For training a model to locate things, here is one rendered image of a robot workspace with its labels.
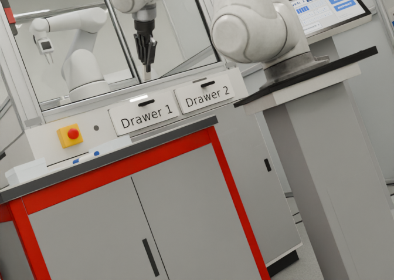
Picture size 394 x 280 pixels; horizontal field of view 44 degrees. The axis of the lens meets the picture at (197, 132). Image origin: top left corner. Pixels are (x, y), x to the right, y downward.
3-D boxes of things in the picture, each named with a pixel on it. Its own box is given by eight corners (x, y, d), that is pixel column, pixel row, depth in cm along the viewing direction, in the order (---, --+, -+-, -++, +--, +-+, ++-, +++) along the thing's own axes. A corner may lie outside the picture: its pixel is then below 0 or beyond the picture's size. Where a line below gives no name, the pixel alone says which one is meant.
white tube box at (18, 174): (50, 174, 136) (44, 157, 136) (20, 185, 131) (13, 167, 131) (38, 179, 146) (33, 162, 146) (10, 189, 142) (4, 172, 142)
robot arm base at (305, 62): (343, 58, 144) (336, 40, 144) (277, 83, 140) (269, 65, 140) (318, 70, 162) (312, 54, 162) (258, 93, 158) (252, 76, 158)
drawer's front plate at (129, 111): (179, 115, 203) (170, 90, 203) (119, 135, 187) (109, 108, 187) (177, 115, 204) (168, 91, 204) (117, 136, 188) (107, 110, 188)
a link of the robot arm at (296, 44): (318, 49, 153) (293, -15, 153) (298, 53, 138) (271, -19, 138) (274, 68, 162) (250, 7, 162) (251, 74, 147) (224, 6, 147)
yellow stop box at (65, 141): (84, 141, 176) (78, 122, 176) (66, 147, 172) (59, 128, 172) (80, 143, 180) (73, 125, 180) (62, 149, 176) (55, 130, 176)
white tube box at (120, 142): (132, 145, 160) (129, 134, 160) (114, 151, 154) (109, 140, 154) (110, 154, 168) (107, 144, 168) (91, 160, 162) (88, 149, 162)
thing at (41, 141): (249, 95, 226) (238, 66, 226) (38, 168, 171) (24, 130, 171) (159, 133, 306) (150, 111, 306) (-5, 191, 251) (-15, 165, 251)
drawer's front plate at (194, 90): (235, 95, 220) (227, 73, 220) (184, 113, 204) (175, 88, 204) (233, 97, 221) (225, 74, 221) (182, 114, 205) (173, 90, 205)
